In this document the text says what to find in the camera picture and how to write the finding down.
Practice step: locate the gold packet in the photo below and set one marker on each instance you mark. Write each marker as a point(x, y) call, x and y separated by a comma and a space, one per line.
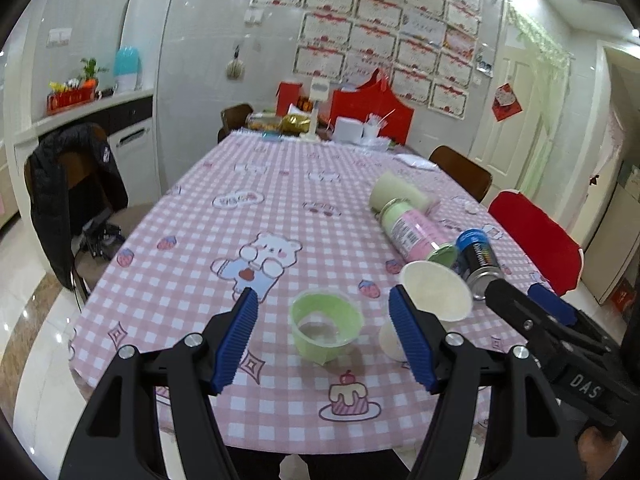
point(296, 124)

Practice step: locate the black jacket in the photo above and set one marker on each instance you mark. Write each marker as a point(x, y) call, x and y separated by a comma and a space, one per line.
point(55, 200)

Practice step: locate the pink checkered tablecloth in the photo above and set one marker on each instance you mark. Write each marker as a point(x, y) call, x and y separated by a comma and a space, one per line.
point(200, 240)

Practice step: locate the green plastic cup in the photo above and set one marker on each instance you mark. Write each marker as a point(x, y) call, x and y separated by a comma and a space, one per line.
point(327, 332)

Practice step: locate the blue and black can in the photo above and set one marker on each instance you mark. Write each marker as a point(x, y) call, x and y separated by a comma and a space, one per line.
point(477, 262)

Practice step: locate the pink and green can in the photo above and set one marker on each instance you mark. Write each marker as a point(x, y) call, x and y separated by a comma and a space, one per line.
point(417, 235)

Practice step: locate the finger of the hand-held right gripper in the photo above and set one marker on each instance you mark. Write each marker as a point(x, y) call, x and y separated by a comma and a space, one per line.
point(550, 305)
point(510, 302)

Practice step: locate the pale green cup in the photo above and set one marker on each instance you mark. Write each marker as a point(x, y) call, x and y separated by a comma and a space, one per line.
point(400, 194)

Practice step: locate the red covered chair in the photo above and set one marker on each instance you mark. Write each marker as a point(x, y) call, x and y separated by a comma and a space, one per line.
point(535, 240)

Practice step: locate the white napkin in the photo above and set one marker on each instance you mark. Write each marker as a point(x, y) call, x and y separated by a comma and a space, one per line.
point(416, 161)

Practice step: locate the white paper cup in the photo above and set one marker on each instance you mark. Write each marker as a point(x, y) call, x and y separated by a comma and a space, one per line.
point(435, 295)

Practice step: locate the white side cabinet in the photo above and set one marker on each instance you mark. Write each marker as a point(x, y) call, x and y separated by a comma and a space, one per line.
point(617, 240)

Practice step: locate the white door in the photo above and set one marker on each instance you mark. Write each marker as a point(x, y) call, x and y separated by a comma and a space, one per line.
point(515, 150)

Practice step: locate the red tray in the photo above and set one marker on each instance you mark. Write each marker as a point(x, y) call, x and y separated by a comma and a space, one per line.
point(70, 101)

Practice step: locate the person's right forearm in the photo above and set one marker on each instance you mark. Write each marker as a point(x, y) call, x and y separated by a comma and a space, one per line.
point(597, 455)

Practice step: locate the white box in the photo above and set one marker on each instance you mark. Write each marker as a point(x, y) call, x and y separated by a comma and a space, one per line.
point(347, 130)

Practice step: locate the red door decoration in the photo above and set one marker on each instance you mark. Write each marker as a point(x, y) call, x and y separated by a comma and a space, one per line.
point(506, 102)

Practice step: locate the wall socket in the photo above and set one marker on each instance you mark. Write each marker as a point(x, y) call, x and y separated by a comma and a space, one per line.
point(254, 15)

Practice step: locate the small potted plant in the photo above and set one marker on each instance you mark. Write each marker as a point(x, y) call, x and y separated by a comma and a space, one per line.
point(90, 71)

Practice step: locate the black object on chair seat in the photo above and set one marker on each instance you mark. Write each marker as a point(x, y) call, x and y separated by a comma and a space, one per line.
point(100, 237)

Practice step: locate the brown wooden chair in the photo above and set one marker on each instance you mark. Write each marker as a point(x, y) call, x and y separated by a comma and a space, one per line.
point(235, 117)
point(460, 167)

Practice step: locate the blue and white appliance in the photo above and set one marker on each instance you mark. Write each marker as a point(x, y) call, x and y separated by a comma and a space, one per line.
point(127, 67)

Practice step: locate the wall of certificates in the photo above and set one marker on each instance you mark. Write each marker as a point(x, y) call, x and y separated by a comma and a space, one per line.
point(370, 35)

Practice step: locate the cup with utensils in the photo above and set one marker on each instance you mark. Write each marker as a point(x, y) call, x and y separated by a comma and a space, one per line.
point(371, 130)

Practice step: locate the white counter cabinet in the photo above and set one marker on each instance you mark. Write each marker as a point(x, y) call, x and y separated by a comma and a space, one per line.
point(132, 140)

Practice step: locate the wall switch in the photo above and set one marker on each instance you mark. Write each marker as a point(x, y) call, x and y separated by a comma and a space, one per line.
point(58, 36)

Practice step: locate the red gift bag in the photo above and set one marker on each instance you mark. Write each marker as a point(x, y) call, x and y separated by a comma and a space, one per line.
point(375, 102)

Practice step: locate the hanging wall ornament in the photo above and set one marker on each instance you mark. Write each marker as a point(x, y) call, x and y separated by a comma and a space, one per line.
point(235, 69)

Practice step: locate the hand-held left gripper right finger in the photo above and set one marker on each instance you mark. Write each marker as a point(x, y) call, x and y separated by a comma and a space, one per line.
point(412, 345)

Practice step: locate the bread packet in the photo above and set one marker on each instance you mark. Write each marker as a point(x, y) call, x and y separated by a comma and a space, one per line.
point(264, 121)

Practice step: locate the chair with black jacket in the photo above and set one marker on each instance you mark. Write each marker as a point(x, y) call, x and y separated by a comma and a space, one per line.
point(135, 215)

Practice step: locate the white stand sign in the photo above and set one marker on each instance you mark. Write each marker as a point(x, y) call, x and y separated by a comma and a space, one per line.
point(318, 91)

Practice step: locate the lace door valance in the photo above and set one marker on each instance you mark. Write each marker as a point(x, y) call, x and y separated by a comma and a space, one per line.
point(540, 35)

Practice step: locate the red box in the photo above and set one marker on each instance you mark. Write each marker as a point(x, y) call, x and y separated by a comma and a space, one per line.
point(289, 97)

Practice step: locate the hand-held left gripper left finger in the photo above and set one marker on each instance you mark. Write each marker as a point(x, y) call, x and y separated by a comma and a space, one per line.
point(235, 340)

